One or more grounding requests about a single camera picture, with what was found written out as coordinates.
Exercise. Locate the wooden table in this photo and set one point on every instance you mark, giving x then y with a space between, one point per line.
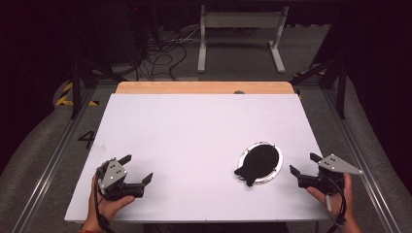
194 87

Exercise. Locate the white metal table frame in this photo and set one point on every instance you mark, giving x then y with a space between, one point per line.
243 20

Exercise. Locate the person's right hand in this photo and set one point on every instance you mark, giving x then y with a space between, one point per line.
348 200

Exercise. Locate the aluminium floor rail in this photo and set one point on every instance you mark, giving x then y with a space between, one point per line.
48 168
366 181

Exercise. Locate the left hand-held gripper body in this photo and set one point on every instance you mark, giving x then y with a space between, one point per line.
111 174

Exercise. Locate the person's left hand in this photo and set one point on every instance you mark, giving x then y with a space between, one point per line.
108 208

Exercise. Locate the white board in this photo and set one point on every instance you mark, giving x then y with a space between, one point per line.
181 129

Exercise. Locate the oval silver picture frame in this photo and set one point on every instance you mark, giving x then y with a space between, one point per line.
259 161

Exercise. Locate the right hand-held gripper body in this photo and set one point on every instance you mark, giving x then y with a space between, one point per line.
333 165

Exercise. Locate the black metal stand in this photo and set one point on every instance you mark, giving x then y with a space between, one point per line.
340 93
76 90

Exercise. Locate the yellow black floor tape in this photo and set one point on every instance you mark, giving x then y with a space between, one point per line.
66 90

